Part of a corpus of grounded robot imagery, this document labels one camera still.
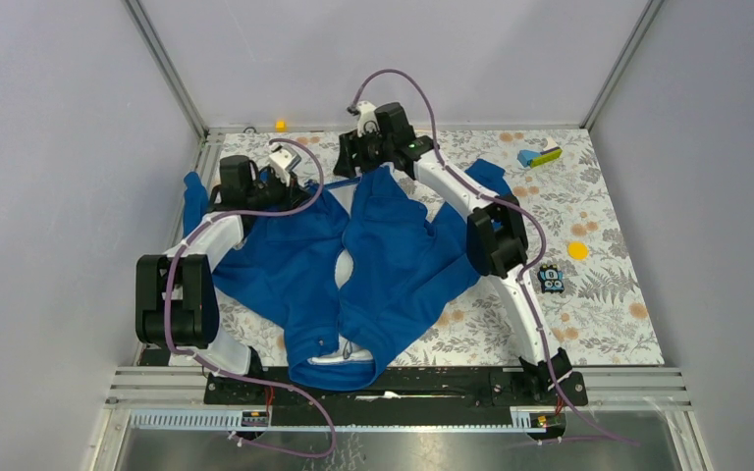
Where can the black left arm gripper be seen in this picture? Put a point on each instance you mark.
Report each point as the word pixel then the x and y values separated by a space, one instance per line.
pixel 292 193

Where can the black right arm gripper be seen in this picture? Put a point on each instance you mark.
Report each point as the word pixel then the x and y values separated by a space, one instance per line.
pixel 350 144

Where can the blue zip jacket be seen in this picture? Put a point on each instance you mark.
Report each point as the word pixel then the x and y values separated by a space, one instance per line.
pixel 350 286

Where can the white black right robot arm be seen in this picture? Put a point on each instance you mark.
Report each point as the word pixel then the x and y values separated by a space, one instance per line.
pixel 496 237

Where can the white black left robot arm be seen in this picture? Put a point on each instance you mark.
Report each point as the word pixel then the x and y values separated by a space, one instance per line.
pixel 176 305

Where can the blue yellow toy block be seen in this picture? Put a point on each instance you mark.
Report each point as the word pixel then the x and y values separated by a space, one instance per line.
pixel 532 159

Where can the yellow round disc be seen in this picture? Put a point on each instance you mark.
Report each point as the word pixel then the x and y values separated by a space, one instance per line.
pixel 577 250

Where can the floral patterned table mat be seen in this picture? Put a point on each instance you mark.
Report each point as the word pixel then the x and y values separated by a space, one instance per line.
pixel 601 317

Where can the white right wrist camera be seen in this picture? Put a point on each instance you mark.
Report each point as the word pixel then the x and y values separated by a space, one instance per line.
pixel 365 113

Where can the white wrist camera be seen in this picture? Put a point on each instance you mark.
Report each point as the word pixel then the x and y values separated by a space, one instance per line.
pixel 283 160
pixel 365 113

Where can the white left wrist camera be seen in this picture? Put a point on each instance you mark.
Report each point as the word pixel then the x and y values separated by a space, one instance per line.
pixel 283 160

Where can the aluminium left frame post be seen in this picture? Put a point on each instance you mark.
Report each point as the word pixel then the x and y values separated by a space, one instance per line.
pixel 160 54

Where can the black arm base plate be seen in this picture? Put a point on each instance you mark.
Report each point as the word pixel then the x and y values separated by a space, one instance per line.
pixel 407 396

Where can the slotted aluminium cable rail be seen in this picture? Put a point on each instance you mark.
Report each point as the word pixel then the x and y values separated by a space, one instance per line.
pixel 253 421

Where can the aluminium frame corner post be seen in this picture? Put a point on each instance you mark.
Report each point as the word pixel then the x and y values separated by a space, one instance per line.
pixel 644 22

